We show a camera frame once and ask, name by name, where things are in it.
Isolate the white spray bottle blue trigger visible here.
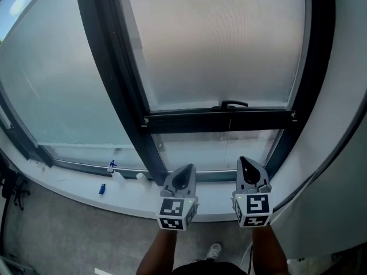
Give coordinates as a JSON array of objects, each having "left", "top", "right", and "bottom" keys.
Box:
[{"left": 107, "top": 159, "right": 127, "bottom": 183}]

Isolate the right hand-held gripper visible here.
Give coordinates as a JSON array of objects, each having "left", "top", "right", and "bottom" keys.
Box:
[{"left": 231, "top": 156, "right": 272, "bottom": 229}]

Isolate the person's right forearm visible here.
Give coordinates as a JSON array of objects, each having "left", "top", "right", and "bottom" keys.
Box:
[{"left": 252, "top": 225, "right": 289, "bottom": 275}]

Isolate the black window handle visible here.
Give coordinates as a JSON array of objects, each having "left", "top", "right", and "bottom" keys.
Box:
[{"left": 212, "top": 100, "right": 249, "bottom": 111}]

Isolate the dark grey sliding door frame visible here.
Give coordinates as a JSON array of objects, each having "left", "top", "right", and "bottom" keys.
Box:
[{"left": 0, "top": 0, "right": 337, "bottom": 187}]

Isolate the person's white sneaker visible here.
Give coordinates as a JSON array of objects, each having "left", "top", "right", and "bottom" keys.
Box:
[{"left": 205, "top": 242, "right": 222, "bottom": 262}]

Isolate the white partition panel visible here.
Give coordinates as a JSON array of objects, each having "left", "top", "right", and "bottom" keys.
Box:
[{"left": 269, "top": 107, "right": 367, "bottom": 262}]

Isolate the person's black shirt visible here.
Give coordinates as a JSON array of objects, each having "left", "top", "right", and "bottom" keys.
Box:
[{"left": 171, "top": 261, "right": 240, "bottom": 275}]

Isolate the person's left forearm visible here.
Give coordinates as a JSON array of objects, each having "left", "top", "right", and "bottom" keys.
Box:
[{"left": 136, "top": 227, "right": 179, "bottom": 275}]

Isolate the white cable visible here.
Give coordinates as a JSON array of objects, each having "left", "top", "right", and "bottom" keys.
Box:
[{"left": 239, "top": 243, "right": 253, "bottom": 272}]

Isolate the black stand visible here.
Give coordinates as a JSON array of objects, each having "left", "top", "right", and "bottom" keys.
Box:
[{"left": 0, "top": 164, "right": 32, "bottom": 211}]

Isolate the thin white pull cord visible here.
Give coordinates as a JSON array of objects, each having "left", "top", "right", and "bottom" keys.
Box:
[{"left": 223, "top": 118, "right": 232, "bottom": 166}]

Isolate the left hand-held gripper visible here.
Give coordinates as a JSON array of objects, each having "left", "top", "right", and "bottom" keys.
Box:
[{"left": 156, "top": 164, "right": 200, "bottom": 231}]

